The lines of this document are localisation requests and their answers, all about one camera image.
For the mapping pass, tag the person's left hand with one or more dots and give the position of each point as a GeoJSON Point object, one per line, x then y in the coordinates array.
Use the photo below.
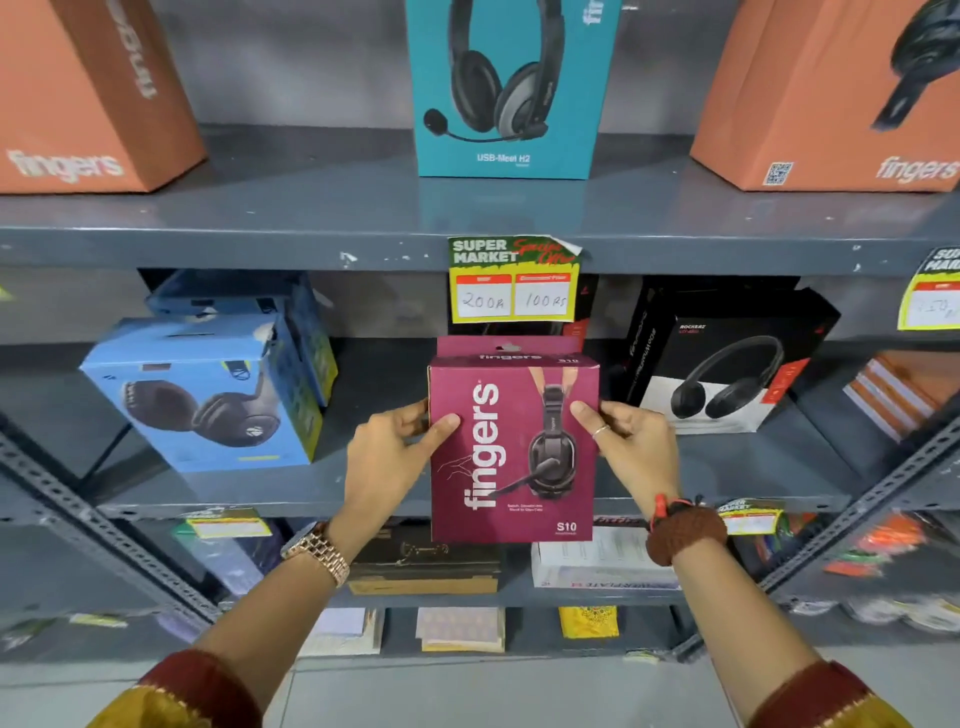
{"type": "Point", "coordinates": [379, 469]}

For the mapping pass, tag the person's right hand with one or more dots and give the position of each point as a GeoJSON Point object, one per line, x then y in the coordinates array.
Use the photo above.
{"type": "Point", "coordinates": [645, 457]}

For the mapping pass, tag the person's right thumb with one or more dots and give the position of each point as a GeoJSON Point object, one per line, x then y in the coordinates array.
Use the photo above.
{"type": "Point", "coordinates": [590, 424]}

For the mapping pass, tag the person's left thumb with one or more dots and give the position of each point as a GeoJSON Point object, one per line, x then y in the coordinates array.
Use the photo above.
{"type": "Point", "coordinates": [441, 433]}

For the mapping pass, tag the maroon headset box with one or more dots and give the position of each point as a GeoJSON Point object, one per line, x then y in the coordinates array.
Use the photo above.
{"type": "Point", "coordinates": [510, 450]}

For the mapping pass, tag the person's right forearm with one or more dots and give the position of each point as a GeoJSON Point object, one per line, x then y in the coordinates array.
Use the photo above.
{"type": "Point", "coordinates": [739, 622]}

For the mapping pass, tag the person's left forearm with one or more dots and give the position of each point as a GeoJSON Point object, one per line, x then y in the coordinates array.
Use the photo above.
{"type": "Point", "coordinates": [277, 622]}

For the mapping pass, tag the red thread wristband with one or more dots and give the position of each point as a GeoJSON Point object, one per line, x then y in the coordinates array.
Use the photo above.
{"type": "Point", "coordinates": [664, 506]}

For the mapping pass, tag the black gold box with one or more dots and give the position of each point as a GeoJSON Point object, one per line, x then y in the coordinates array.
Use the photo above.
{"type": "Point", "coordinates": [424, 562]}

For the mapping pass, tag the white flat box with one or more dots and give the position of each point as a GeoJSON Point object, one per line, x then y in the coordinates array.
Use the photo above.
{"type": "Point", "coordinates": [600, 559]}

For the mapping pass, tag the brown woven wristband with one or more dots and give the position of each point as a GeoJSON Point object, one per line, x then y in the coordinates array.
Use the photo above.
{"type": "Point", "coordinates": [686, 534]}

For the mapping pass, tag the black white headphone box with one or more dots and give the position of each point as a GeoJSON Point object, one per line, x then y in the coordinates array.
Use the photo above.
{"type": "Point", "coordinates": [735, 367]}

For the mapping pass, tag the yellow green price tag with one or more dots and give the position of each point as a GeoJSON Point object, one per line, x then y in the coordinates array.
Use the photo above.
{"type": "Point", "coordinates": [934, 292]}
{"type": "Point", "coordinates": [750, 517]}
{"type": "Point", "coordinates": [229, 523]}
{"type": "Point", "coordinates": [514, 281]}

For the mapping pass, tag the gold wristwatch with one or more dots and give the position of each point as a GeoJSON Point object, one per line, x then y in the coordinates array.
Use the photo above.
{"type": "Point", "coordinates": [319, 553]}

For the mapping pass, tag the blue headphone box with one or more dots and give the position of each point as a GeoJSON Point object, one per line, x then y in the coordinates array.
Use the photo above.
{"type": "Point", "coordinates": [195, 405]}
{"type": "Point", "coordinates": [300, 300]}

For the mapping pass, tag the patterned notebook stack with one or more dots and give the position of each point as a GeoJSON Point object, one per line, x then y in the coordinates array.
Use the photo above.
{"type": "Point", "coordinates": [461, 628]}

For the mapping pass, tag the yellow packet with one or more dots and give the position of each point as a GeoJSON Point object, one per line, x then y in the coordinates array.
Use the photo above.
{"type": "Point", "coordinates": [589, 622]}

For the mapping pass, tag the pale notebook stack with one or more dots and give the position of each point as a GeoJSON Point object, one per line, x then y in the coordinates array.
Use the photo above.
{"type": "Point", "coordinates": [349, 630]}

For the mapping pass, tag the bluish plastic package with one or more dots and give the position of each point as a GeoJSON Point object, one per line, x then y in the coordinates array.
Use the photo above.
{"type": "Point", "coordinates": [232, 559]}

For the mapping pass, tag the grey metal shelf rack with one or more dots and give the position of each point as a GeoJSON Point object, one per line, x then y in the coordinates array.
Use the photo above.
{"type": "Point", "coordinates": [300, 225]}

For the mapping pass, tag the orange green packets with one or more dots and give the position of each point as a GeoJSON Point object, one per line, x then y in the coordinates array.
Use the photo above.
{"type": "Point", "coordinates": [877, 544]}

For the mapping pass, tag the orange striped box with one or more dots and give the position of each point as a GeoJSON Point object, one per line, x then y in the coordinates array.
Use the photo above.
{"type": "Point", "coordinates": [904, 390]}

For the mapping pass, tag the teal headset box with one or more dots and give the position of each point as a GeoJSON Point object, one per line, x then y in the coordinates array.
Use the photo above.
{"type": "Point", "coordinates": [517, 90]}

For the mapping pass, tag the maroon yellow right sleeve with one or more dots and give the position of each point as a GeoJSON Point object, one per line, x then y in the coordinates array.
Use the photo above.
{"type": "Point", "coordinates": [825, 701]}

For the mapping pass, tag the maroon yellow sleeve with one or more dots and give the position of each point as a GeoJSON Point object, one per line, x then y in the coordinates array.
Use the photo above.
{"type": "Point", "coordinates": [180, 694]}
{"type": "Point", "coordinates": [825, 701]}

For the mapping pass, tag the maroon yellow left sleeve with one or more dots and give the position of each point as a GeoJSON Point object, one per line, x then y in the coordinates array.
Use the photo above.
{"type": "Point", "coordinates": [180, 694]}

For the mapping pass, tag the white plastic packets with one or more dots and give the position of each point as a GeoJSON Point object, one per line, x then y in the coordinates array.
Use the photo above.
{"type": "Point", "coordinates": [907, 613]}

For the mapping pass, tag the small yellow shelf label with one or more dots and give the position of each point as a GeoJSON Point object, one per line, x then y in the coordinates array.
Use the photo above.
{"type": "Point", "coordinates": [97, 620]}

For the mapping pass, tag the orange headphone box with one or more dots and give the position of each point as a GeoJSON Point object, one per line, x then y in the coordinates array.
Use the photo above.
{"type": "Point", "coordinates": [810, 90]}

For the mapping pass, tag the plain orange box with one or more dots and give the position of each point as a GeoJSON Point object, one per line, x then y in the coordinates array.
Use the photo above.
{"type": "Point", "coordinates": [82, 90]}

